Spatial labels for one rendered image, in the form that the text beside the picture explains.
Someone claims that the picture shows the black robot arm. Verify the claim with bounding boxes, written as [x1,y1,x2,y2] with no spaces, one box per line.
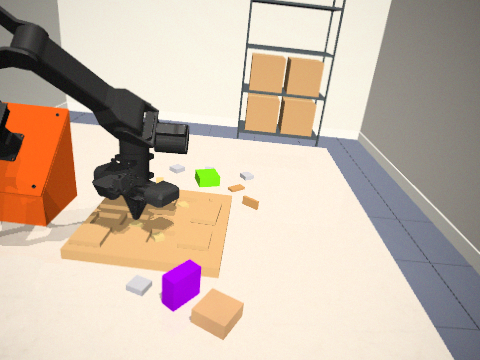
[0,6,189,200]

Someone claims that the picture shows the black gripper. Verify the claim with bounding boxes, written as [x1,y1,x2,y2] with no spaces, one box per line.
[93,151,180,220]

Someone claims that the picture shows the purple block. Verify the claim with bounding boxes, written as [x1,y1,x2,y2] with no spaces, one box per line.
[161,259,201,312]

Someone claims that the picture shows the lime green cube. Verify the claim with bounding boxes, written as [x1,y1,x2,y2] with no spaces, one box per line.
[195,169,220,187]

